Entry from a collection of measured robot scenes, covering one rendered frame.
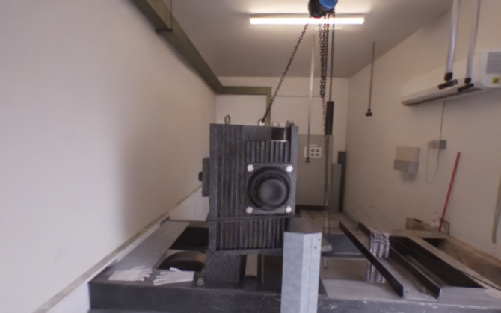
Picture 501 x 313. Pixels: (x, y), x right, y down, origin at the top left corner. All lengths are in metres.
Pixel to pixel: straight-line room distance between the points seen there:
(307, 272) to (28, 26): 1.71
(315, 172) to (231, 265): 3.34
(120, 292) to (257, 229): 0.97
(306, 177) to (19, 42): 4.08
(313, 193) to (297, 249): 3.39
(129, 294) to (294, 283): 1.04
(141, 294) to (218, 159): 1.00
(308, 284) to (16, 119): 1.52
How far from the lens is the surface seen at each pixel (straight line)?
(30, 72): 1.34
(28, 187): 1.31
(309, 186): 4.40
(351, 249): 2.36
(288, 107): 4.49
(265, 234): 1.24
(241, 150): 1.09
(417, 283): 1.77
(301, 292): 1.26
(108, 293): 1.76
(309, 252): 1.15
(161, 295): 1.60
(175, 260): 1.76
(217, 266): 1.35
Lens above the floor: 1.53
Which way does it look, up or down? 5 degrees down
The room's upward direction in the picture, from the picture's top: 1 degrees clockwise
